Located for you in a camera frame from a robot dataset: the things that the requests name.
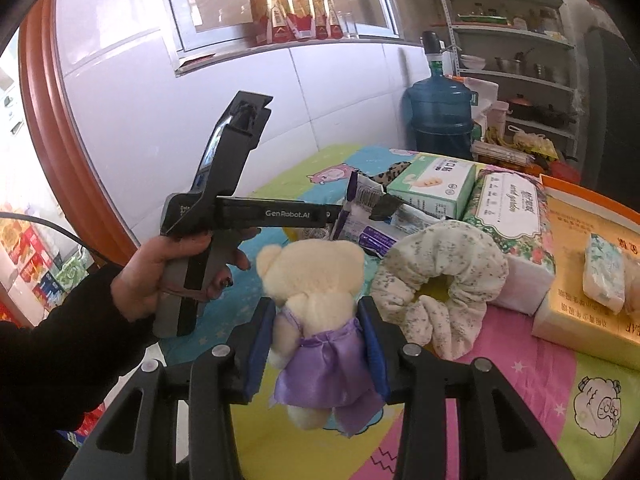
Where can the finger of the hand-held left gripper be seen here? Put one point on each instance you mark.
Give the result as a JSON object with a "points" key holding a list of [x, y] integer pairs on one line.
{"points": [[387, 205]]}

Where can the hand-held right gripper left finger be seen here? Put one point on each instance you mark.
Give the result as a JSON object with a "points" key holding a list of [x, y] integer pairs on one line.
{"points": [[257, 350]]}

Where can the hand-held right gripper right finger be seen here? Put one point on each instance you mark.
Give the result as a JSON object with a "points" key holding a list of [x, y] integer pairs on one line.
{"points": [[375, 355]]}

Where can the purple white snack bag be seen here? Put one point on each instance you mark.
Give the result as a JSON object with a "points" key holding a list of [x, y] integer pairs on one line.
{"points": [[362, 190], [385, 237]]}

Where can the leopard print scrunchie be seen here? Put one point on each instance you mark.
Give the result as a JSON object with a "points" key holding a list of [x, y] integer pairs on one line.
{"points": [[390, 172]]}

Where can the floral fabric scrunchie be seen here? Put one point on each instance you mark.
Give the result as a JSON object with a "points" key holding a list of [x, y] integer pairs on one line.
{"points": [[450, 260]]}

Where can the cream teddy bear purple dress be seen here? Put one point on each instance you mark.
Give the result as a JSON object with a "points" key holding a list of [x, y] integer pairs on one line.
{"points": [[310, 280]]}

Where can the orange cardboard box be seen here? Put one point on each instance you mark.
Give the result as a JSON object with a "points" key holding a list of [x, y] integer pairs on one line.
{"points": [[570, 270]]}

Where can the green pocket tissue pack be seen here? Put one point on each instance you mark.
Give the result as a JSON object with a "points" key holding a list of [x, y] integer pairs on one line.
{"points": [[605, 275]]}

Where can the person's left forearm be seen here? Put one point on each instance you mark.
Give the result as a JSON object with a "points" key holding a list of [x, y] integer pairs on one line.
{"points": [[50, 370]]}

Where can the person's left hand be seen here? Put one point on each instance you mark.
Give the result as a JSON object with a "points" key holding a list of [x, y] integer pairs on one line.
{"points": [[145, 270]]}

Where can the green tissue box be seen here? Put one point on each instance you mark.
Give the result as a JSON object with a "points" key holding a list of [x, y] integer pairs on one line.
{"points": [[435, 180]]}

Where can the blue water jug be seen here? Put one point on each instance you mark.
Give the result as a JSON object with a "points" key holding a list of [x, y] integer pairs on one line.
{"points": [[440, 110]]}

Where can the floral tissue pack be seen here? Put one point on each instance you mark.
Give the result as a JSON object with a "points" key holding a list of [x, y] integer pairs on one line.
{"points": [[510, 210]]}

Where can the clear plastic food container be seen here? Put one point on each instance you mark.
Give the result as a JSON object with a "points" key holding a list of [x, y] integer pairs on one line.
{"points": [[500, 155]]}

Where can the bunch of bananas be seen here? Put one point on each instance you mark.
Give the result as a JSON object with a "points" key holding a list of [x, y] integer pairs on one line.
{"points": [[495, 137]]}

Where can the white sack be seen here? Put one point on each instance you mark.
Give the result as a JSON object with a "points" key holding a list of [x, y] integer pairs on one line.
{"points": [[482, 92]]}

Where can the yellow plastic bag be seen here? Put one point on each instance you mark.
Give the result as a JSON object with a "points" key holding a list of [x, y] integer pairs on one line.
{"points": [[537, 147]]}

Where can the black water pump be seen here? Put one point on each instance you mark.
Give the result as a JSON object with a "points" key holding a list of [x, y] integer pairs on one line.
{"points": [[432, 47]]}

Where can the white bowl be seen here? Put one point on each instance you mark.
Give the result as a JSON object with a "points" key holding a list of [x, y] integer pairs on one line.
{"points": [[472, 61]]}

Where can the red lidded pot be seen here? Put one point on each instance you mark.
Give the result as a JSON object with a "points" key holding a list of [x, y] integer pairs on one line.
{"points": [[522, 105]]}

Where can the red plastic basin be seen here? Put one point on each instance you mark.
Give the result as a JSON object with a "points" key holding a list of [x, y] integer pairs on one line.
{"points": [[565, 170]]}

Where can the clear drinking glass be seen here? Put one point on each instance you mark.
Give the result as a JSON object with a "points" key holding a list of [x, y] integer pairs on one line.
{"points": [[350, 24]]}

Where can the small steel pot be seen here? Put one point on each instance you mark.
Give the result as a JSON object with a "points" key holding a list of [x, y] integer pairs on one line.
{"points": [[510, 64]]}

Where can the stack of colourful cartons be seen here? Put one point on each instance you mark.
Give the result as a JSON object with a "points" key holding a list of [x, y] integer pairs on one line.
{"points": [[30, 255]]}

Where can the orange drink bottle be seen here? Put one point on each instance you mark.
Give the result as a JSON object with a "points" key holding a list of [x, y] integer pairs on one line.
{"points": [[322, 12], [282, 12], [302, 10], [262, 10]]}

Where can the metal shelf rack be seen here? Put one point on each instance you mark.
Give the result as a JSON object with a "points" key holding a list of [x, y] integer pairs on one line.
{"points": [[510, 36]]}

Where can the green tray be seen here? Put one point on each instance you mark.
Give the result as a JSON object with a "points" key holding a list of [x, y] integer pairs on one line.
{"points": [[482, 18]]}

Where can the aluminium sliding window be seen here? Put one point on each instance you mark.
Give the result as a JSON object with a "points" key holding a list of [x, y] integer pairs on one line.
{"points": [[225, 0]]}

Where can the dark grey fridge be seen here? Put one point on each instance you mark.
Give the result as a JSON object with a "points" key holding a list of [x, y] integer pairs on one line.
{"points": [[605, 110]]}

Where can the red brown door frame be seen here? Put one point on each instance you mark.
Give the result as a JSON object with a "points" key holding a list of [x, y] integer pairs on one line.
{"points": [[55, 110]]}

